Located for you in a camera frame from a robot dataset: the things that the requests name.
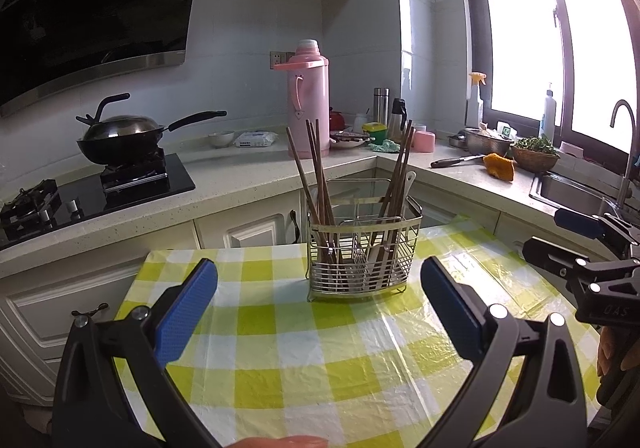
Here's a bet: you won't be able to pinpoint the steel vacuum bottle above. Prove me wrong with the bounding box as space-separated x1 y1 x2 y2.
373 88 390 126

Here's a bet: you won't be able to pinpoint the orange cloth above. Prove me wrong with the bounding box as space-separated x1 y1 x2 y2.
482 153 516 184

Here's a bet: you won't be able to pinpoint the person's left hand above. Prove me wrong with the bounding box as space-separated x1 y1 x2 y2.
227 435 328 448

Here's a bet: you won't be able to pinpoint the steel wire utensil holder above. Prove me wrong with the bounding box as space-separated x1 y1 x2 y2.
306 177 423 303

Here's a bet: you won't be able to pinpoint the large steel basin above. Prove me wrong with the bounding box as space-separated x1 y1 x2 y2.
464 127 516 156

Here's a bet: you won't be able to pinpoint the white detergent bottle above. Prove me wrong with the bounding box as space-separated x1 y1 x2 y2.
539 83 557 141

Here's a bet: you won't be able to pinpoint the steel faucet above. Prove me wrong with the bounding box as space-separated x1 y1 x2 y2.
610 99 640 209

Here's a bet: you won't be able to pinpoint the black handled knife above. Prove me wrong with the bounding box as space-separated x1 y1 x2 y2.
430 154 486 169

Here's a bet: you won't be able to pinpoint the window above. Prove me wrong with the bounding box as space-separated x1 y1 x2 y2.
457 0 640 164

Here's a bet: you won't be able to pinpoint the set of wooden chopsticks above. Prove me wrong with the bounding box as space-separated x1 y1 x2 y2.
286 118 416 279

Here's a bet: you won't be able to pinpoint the person's right hand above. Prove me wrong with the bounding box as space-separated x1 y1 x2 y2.
596 325 640 410

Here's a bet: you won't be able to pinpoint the pink thermos jug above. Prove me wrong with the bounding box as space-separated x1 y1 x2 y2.
273 39 331 158

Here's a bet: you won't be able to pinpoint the black glass gas stove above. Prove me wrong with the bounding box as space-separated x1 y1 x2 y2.
0 153 197 251

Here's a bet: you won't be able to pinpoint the spray bottle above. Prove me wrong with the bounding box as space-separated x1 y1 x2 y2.
466 72 487 129

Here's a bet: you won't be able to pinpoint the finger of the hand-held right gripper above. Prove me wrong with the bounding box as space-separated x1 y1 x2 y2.
555 207 640 250
521 237 601 280

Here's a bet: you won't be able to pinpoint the wicker basket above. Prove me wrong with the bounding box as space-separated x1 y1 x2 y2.
510 148 561 173

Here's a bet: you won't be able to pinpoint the steel sink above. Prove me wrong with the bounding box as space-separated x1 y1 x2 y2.
529 171 640 229

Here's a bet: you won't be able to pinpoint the white base cabinets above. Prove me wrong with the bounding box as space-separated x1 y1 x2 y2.
0 173 566 404

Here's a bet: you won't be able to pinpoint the steel wok lid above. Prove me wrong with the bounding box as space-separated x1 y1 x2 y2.
76 93 166 141

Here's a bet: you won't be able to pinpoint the yellow checked tablecloth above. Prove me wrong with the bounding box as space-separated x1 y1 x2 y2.
114 215 601 448

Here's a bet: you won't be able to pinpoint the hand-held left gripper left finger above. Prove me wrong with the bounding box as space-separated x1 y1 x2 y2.
52 258 221 448

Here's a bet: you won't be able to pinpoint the yellow green container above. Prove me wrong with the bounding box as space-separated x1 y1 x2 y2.
362 121 387 145

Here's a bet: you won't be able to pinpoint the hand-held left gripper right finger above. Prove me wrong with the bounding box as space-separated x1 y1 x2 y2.
420 255 588 448

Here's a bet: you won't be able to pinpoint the wet wipes pack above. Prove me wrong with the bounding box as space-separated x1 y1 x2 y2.
234 131 278 148

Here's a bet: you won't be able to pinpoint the black lidded carafe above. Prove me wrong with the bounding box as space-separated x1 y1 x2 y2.
389 98 408 139

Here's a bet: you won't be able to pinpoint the black wok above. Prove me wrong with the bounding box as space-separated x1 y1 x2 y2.
76 111 227 165

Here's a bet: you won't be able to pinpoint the pink cup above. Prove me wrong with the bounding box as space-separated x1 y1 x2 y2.
411 129 437 152

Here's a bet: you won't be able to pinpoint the leafy greens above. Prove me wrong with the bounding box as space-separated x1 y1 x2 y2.
514 135 556 154

